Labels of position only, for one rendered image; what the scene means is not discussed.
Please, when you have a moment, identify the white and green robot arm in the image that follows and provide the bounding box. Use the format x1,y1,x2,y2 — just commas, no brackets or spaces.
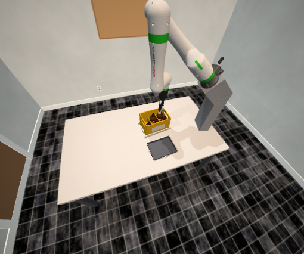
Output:
144,0,224,96

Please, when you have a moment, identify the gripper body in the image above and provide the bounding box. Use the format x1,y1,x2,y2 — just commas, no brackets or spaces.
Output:
159,94,167,103

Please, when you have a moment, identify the yellow divided crate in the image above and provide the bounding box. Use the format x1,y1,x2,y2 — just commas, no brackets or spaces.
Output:
139,108,169,135

